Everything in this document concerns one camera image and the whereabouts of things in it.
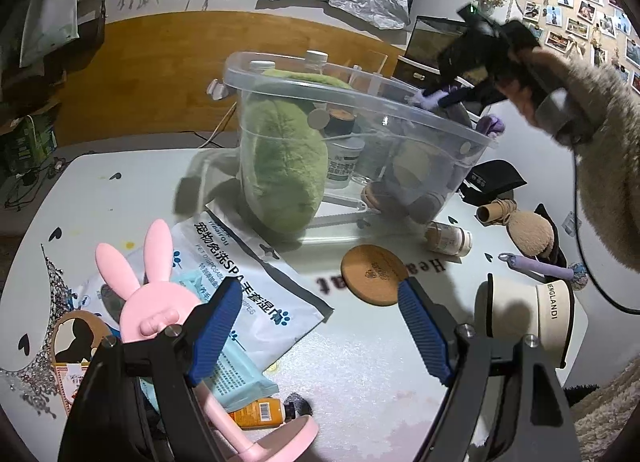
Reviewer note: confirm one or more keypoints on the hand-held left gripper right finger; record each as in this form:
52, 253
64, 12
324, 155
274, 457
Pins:
425, 337

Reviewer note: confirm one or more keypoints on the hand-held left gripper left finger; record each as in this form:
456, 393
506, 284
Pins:
215, 332

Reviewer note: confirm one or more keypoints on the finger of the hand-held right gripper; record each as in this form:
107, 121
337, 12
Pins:
452, 99

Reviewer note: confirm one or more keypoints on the purple plush toy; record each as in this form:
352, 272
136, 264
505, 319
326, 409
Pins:
420, 166

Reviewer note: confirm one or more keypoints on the clear plastic storage bin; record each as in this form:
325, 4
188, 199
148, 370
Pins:
390, 141

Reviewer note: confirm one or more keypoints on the green avocado plush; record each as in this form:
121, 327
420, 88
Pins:
280, 166

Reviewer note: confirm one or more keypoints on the person's right forearm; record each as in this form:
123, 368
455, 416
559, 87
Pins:
610, 166

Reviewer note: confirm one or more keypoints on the person's right hand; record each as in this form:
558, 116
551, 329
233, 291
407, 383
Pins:
520, 96

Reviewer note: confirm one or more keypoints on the light blue tissue packet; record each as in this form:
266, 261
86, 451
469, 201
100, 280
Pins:
235, 367

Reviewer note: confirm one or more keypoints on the white drawer unit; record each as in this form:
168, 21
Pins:
415, 74

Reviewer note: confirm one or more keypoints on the glass fish tank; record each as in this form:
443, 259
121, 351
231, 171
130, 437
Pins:
430, 41

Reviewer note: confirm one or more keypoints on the white wet wipes packet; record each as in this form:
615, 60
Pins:
270, 292

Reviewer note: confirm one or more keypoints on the pink bunny stand mirror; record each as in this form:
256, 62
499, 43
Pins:
150, 307

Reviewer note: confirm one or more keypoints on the round cork coaster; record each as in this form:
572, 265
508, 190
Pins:
375, 272

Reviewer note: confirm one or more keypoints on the white visor with black band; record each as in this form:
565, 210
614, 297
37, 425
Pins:
510, 312

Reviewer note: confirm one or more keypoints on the orange tube with black cap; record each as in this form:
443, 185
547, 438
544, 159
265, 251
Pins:
255, 412

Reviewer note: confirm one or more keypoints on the beige supplement bottle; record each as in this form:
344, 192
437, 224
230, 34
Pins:
447, 238

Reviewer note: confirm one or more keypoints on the dark jar with gold lid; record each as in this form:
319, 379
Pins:
341, 120

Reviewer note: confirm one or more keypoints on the white labelled jar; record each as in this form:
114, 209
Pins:
345, 161

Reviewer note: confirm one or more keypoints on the clear bottle with white cap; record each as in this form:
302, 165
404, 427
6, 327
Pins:
316, 60

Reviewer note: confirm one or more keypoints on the beige fuzzy pompom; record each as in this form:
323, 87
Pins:
530, 234

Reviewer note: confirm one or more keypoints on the white plastic tongs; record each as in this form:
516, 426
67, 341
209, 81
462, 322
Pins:
345, 202

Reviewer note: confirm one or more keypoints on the round wooden silhouette coaster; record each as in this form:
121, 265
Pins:
65, 332

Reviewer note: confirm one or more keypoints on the silver sequin trim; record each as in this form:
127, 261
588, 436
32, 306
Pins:
55, 277

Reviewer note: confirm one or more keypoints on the beige shaggy rug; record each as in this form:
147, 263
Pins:
610, 407

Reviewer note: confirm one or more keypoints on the green cardboard box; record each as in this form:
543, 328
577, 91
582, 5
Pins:
30, 141

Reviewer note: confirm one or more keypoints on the white tote bag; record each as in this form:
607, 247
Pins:
50, 16

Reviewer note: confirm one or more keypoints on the wall photo collage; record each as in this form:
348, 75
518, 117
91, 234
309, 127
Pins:
580, 26

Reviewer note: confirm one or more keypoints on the grey wall hook plate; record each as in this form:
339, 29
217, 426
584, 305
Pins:
568, 223

